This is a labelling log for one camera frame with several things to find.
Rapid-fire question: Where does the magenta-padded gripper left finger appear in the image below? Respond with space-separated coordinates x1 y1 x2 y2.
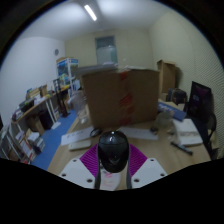
58 143 102 190

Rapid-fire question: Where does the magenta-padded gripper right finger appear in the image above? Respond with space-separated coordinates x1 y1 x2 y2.
126 143 168 190

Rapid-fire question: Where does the black computer mouse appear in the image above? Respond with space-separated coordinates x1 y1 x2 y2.
97 130 131 174

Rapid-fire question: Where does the white paper stack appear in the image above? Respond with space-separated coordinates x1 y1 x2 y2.
60 125 95 147

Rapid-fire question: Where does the clear plastic container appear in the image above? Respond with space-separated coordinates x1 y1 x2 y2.
156 111 174 129

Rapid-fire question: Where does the white book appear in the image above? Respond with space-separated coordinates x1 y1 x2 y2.
172 118 204 147

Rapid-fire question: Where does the white shelf unit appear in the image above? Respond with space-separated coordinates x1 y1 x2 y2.
0 124 46 164

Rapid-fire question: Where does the blue book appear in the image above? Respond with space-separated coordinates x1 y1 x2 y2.
157 101 188 122

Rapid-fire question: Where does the wooden side desk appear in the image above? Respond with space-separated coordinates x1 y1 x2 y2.
11 84 73 133

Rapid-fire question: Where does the large red-taped cardboard box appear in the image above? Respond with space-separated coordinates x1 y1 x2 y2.
81 68 160 129

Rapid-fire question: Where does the black office chair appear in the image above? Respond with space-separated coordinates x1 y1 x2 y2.
186 80 219 161

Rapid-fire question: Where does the tall open cardboard box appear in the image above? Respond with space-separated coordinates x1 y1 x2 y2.
156 59 178 95

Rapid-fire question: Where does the blue and white carton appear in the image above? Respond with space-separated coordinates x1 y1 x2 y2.
55 57 80 79

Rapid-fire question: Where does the ceiling tube light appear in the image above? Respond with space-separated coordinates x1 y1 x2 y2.
83 4 98 22

